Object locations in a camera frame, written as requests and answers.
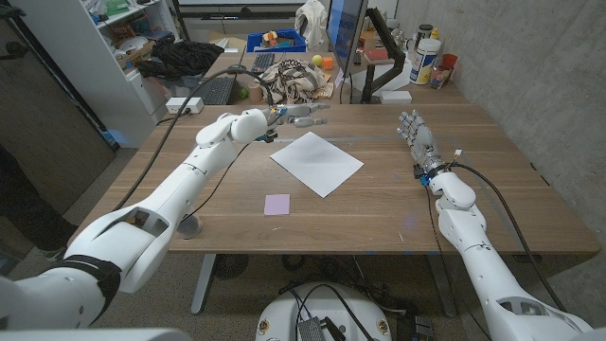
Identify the yellow-green ball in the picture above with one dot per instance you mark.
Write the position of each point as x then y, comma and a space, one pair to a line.
317, 60

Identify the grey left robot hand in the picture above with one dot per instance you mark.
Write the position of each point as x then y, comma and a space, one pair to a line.
293, 113

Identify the black crumpled cloth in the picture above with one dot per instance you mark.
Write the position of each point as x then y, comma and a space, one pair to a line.
182, 59

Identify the white shelf unit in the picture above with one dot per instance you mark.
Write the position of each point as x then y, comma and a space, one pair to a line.
94, 71

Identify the white canister blue label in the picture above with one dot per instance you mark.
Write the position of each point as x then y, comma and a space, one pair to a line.
424, 61

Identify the computer monitor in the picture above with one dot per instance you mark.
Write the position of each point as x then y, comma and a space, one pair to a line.
345, 33

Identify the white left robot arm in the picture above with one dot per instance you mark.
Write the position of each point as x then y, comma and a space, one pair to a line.
165, 194

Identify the small green ball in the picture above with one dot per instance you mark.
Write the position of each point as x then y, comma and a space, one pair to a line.
244, 93

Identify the grey finned box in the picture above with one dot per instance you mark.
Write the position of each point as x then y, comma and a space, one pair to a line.
311, 330

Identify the red cup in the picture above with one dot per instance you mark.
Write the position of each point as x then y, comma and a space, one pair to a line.
450, 60

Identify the red book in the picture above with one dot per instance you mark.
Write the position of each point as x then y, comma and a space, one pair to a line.
376, 54

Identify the clear glass cup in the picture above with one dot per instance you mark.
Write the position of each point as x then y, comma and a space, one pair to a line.
438, 77

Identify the white hanging bag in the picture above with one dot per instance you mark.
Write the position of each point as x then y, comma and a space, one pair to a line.
312, 23

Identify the beige striped cloth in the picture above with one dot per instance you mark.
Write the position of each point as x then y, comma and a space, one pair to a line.
291, 83

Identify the black round grille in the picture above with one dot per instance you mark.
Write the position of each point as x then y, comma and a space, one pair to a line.
230, 266

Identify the grey table leg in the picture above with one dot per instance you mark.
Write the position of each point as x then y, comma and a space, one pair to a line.
442, 284
202, 284

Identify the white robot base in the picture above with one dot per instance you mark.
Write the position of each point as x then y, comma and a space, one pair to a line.
284, 317

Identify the small white box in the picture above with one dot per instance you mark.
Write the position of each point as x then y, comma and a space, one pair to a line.
396, 97

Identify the black-lid jar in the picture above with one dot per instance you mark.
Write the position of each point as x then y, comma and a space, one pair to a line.
424, 30

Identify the yellow bottle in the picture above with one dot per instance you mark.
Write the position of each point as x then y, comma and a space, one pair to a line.
434, 34

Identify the black keyboard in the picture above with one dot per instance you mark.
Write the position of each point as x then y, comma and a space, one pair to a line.
262, 63
220, 92

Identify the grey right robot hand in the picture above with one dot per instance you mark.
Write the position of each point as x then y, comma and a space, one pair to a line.
422, 144

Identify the white robot torso edge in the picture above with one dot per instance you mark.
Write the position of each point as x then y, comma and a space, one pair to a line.
94, 335

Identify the white power adapter box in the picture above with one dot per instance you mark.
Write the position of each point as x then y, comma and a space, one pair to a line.
175, 106

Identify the purple sticky note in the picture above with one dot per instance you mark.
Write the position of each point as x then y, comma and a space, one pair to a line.
277, 204

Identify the white paper sheet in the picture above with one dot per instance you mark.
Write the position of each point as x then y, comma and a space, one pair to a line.
317, 163

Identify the person in dark clothes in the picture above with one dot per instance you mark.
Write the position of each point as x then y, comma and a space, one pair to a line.
28, 208

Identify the black computer mouse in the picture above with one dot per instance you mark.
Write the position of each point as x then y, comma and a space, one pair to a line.
234, 71

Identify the blue plastic bin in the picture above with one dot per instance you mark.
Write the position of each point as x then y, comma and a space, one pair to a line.
284, 46

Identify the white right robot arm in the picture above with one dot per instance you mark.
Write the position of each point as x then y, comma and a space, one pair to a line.
483, 270

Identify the beige tape roll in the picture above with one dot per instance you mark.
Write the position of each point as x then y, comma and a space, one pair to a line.
255, 93

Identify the orange cube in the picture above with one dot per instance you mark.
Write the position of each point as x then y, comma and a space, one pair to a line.
327, 63

